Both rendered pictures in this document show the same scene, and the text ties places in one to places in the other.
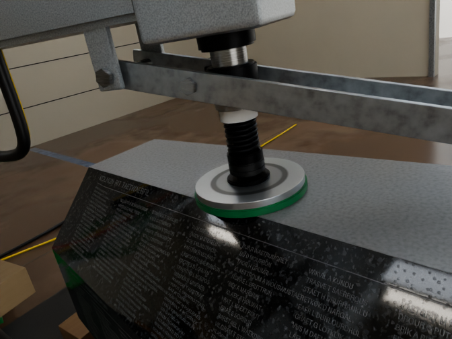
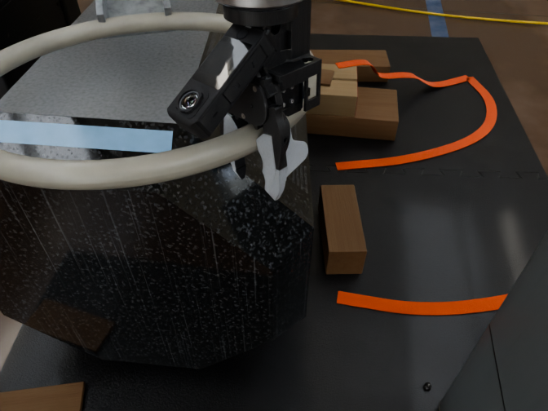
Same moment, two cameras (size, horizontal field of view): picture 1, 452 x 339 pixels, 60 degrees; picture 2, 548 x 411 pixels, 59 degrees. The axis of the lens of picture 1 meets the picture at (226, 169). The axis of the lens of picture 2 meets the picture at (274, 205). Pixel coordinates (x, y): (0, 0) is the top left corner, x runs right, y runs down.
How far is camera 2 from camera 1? 1.22 m
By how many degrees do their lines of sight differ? 48
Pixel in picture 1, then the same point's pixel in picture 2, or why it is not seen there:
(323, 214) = not seen: hidden behind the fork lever
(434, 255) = (55, 55)
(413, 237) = (76, 47)
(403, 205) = (121, 40)
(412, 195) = (139, 41)
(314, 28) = not seen: outside the picture
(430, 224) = (93, 50)
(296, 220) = (93, 10)
